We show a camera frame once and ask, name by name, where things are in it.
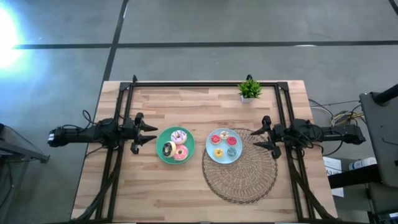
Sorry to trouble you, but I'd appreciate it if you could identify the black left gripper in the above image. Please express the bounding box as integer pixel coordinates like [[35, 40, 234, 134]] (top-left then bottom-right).
[[123, 112, 159, 156]]

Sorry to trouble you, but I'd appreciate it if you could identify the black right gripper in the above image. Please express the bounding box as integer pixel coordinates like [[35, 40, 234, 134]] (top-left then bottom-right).
[[250, 115, 286, 160]]

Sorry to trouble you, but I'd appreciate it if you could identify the big chocolate frosted donut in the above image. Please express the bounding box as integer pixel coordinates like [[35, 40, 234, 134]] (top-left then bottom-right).
[[162, 141, 177, 159]]

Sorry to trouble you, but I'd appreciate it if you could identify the big lilac frosted donut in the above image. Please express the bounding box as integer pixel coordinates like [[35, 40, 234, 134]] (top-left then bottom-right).
[[170, 129, 188, 146]]

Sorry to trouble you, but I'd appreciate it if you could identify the big pink frosted donut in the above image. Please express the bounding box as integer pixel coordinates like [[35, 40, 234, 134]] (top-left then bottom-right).
[[173, 144, 190, 162]]

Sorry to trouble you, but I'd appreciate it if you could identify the green round plate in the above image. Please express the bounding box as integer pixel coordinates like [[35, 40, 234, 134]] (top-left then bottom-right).
[[155, 126, 196, 165]]

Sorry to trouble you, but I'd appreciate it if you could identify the light blue round plate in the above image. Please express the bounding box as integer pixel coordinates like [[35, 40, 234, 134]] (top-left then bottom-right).
[[205, 128, 244, 165]]

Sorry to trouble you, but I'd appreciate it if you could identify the green plant in white pot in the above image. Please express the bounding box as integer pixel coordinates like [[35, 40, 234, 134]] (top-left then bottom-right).
[[238, 78, 264, 103]]

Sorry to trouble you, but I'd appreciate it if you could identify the round woven placemat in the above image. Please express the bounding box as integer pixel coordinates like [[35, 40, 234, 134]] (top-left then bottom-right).
[[201, 127, 279, 205]]

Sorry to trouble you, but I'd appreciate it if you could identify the white paper sheet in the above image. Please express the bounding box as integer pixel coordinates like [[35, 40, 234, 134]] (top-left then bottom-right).
[[322, 156, 345, 198]]

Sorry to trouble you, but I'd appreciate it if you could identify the black flat bar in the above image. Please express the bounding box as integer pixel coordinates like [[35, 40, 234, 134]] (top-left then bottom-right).
[[328, 164, 382, 190]]

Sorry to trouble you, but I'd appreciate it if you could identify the white plastic bottle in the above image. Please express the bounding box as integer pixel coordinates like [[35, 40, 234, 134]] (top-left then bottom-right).
[[348, 157, 377, 171]]

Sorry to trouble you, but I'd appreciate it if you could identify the grey cart panel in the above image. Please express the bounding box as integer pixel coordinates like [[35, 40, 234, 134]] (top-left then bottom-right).
[[359, 83, 398, 189]]

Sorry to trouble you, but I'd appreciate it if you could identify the black metal stand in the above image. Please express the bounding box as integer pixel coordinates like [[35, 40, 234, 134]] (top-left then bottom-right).
[[0, 123, 50, 224]]

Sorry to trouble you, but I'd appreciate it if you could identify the black pole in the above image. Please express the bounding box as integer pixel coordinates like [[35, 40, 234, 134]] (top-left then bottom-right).
[[373, 83, 398, 105]]

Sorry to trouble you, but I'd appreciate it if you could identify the black aluminium table frame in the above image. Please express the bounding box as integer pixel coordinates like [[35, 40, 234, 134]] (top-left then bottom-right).
[[73, 74, 340, 223]]

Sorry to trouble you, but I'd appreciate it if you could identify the floor cable bundle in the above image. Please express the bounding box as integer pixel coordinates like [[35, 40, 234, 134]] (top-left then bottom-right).
[[309, 98, 366, 138]]

